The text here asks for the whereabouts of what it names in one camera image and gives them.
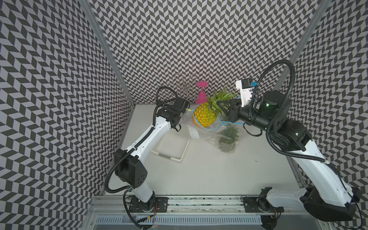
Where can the pink plastic wine glass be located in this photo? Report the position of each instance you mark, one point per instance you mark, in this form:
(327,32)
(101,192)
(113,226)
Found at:
(201,98)

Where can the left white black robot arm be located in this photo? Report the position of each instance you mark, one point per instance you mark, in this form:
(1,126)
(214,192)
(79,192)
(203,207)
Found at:
(129,163)

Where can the yellow toy pineapple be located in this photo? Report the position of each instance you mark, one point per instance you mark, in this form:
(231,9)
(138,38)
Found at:
(207,112)

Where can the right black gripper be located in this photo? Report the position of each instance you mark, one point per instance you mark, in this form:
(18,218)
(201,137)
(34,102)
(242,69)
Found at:
(234,109)

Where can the chrome wire cup stand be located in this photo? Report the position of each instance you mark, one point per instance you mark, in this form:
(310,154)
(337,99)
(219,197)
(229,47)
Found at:
(183,83)

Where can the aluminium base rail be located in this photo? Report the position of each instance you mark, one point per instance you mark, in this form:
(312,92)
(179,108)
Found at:
(179,205)

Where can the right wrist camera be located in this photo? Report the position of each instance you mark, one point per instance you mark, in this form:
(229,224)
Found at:
(246,88)

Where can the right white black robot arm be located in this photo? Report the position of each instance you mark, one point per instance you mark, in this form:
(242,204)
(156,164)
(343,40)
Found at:
(329,199)

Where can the zip-top bag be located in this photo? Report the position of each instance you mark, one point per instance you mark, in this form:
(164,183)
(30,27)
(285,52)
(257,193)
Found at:
(195,130)
(226,138)

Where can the white perforated plastic basket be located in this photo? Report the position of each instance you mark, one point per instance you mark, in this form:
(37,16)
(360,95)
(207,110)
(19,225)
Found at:
(173,145)

